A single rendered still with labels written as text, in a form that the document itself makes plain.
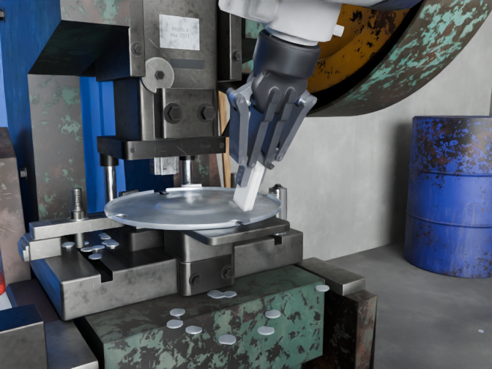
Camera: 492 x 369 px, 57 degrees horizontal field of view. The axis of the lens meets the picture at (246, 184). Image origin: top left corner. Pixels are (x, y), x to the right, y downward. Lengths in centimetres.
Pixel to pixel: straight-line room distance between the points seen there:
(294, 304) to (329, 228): 206
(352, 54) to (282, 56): 42
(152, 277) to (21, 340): 23
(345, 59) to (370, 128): 205
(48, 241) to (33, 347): 24
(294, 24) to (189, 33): 33
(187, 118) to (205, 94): 5
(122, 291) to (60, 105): 42
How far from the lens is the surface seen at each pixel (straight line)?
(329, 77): 97
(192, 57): 80
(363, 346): 87
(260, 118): 56
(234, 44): 80
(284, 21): 51
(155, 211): 73
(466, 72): 381
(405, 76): 91
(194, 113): 76
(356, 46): 92
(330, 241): 287
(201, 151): 82
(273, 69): 52
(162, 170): 84
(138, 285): 73
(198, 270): 74
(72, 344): 66
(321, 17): 51
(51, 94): 98
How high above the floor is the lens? 95
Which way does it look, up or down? 10 degrees down
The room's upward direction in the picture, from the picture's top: straight up
